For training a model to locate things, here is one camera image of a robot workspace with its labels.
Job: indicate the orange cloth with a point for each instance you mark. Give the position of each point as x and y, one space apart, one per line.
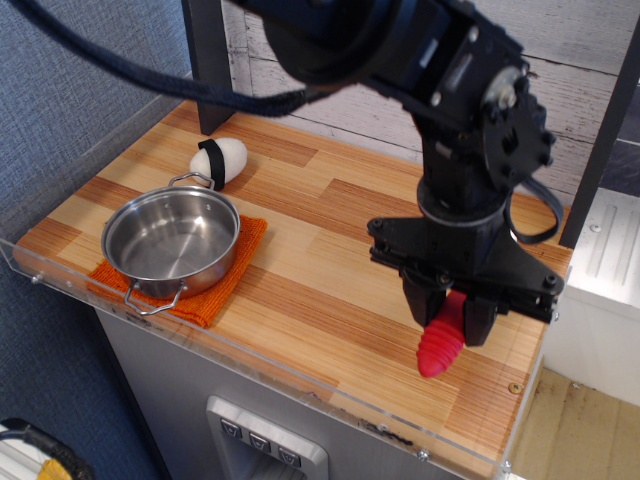
200 309

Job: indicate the dark vertical post right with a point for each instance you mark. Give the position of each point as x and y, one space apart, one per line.
603 146

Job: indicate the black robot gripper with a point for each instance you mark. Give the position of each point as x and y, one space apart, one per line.
479 254

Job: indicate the black and yellow object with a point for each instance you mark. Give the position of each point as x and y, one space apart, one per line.
27 452

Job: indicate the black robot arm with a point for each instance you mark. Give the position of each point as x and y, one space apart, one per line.
464 81

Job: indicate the grey cabinet with dispenser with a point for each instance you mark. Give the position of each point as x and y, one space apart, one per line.
215 418

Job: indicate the white appliance right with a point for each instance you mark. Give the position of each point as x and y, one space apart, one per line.
595 341

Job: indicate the stainless steel pot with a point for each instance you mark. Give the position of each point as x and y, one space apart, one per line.
173 242

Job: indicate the red ribbed spoon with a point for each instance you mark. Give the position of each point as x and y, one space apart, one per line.
443 338

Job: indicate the white rice ball toy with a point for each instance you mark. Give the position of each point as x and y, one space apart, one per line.
218 161

